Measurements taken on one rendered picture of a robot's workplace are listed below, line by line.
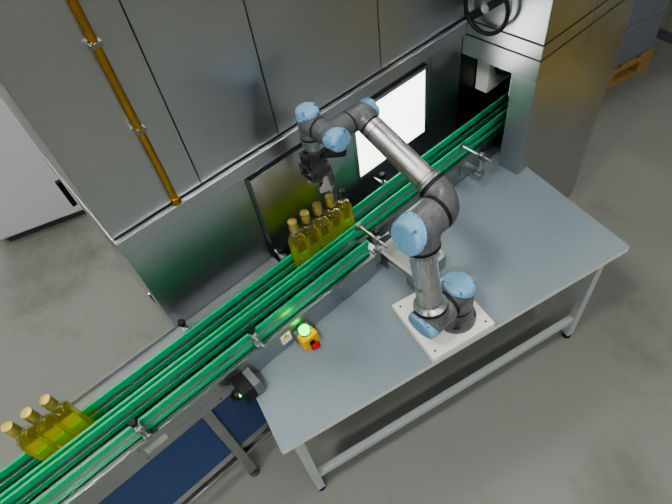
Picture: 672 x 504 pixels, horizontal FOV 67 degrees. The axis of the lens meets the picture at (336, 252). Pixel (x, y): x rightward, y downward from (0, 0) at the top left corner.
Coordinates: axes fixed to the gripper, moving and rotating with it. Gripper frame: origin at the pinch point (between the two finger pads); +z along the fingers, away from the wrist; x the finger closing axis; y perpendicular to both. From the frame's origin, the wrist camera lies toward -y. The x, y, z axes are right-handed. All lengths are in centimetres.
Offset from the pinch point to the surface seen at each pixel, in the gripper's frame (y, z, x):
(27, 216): 97, 104, -228
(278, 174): 11.2, -6.4, -12.3
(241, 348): 57, 29, 13
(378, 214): -20.3, 28.5, 3.8
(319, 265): 14.1, 28.4, 5.9
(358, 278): 3.4, 38.8, 15.5
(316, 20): -18, -49, -16
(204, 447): 88, 68, 14
